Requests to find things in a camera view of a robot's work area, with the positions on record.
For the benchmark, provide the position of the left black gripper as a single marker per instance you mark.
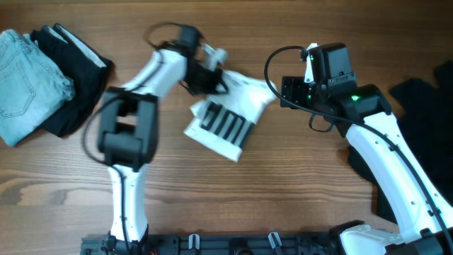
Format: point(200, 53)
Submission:
point(214, 86)

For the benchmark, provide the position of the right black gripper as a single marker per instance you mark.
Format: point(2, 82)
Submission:
point(289, 92)

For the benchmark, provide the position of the white t-shirt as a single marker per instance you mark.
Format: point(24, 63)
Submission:
point(223, 123)

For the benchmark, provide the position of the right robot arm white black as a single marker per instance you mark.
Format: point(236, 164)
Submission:
point(364, 118)

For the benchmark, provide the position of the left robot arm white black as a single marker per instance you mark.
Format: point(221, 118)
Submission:
point(128, 135)

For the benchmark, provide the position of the black folded garment left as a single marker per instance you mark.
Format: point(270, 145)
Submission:
point(78, 61)

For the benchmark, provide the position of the black garment right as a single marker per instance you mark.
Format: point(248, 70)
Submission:
point(426, 125)

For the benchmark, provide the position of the light blue jeans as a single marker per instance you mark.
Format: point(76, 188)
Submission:
point(32, 87)

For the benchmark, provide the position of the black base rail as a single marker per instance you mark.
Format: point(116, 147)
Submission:
point(265, 244)

